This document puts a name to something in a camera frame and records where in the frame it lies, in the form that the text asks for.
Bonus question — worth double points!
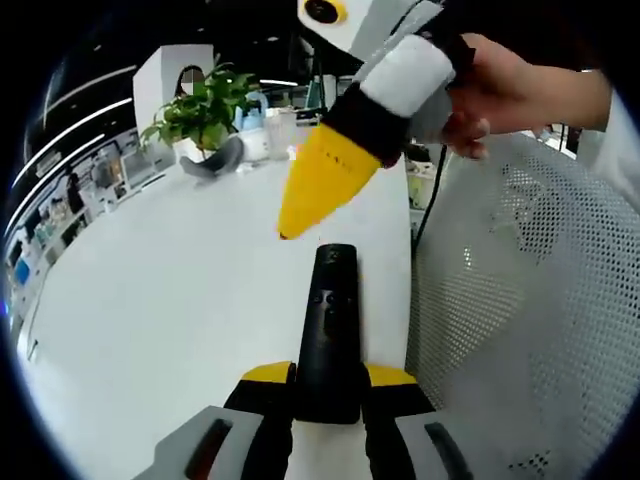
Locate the white mesh chair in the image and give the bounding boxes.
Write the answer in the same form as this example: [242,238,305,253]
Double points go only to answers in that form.
[403,128,640,480]

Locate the green potted plant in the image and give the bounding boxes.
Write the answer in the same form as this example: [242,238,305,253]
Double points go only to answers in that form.
[139,62,261,164]

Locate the person's right hand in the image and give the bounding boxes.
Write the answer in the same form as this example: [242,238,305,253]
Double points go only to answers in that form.
[441,32,549,161]

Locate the white square pillar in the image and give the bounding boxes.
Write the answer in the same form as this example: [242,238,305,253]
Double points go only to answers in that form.
[131,44,217,151]

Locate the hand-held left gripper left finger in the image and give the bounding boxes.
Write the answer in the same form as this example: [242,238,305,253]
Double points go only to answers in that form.
[154,360,299,480]

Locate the black remote control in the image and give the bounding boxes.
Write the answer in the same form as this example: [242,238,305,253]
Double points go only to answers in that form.
[291,243,366,427]

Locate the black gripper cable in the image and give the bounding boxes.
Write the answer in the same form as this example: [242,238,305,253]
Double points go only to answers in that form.
[416,142,450,242]

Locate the dark grey curved cushion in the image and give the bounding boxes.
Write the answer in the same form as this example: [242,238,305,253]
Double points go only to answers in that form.
[179,135,246,179]

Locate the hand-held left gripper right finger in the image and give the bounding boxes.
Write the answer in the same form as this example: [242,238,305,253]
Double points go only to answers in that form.
[360,363,476,480]

